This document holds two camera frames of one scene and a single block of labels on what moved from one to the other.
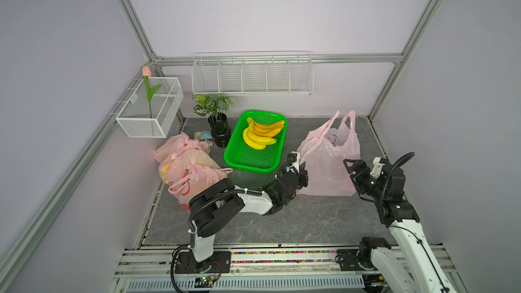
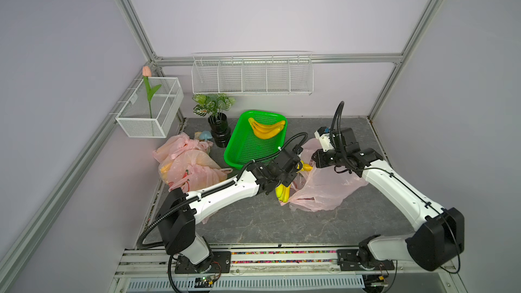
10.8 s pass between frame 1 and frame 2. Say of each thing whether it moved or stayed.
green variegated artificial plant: stayed
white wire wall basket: stayed
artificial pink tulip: stayed
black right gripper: moved
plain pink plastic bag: moved
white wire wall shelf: stayed
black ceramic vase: stayed
